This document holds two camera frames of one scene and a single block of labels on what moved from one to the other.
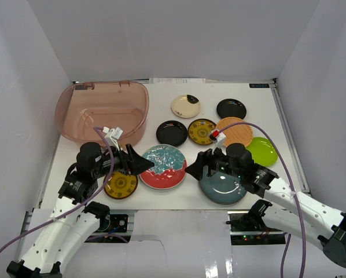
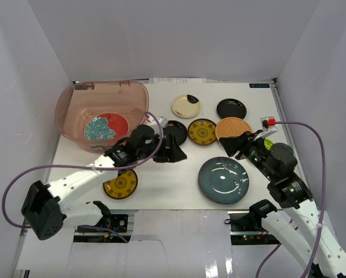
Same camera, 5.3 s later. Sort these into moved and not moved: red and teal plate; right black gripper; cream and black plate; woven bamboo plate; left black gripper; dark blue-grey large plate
Moved: left black gripper; red and teal plate; right black gripper
Not moved: woven bamboo plate; cream and black plate; dark blue-grey large plate
